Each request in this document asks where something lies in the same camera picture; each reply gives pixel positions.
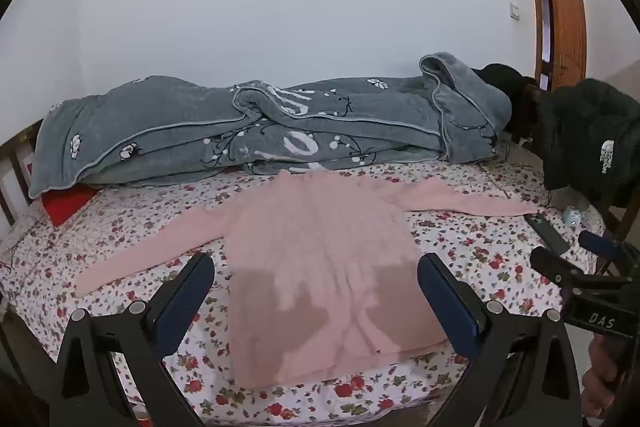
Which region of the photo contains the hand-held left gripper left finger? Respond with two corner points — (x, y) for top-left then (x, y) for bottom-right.
(48, 251), (216, 427)

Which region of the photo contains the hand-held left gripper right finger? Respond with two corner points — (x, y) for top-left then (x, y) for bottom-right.
(417, 252), (583, 427)

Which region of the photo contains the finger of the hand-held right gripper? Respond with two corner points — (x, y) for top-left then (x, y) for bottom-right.
(579, 231), (640, 264)
(530, 247), (601, 290)

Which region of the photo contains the pink knit sweater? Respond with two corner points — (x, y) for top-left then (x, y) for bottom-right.
(74, 170), (538, 389)

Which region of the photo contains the person's right hand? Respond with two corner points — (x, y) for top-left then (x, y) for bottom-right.
(582, 337), (640, 418)

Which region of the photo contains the black smartphone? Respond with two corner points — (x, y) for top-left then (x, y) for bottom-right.
(524, 213), (571, 256)

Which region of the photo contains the floral bed sheet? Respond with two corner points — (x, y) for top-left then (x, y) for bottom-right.
(0, 142), (608, 427)

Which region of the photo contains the black puffer jacket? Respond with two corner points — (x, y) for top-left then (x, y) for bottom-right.
(537, 78), (640, 208)

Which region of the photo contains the red pillow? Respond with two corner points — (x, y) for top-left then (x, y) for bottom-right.
(40, 183), (101, 228)

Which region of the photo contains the grey printed blanket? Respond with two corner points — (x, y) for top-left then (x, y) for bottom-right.
(28, 52), (512, 200)

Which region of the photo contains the black cloth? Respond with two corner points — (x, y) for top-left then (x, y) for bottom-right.
(472, 63), (538, 128)

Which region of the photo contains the wooden bed headboard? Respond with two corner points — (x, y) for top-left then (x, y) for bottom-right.
(0, 119), (46, 238)

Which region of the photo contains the wooden door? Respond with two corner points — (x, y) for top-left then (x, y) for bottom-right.
(520, 0), (588, 90)

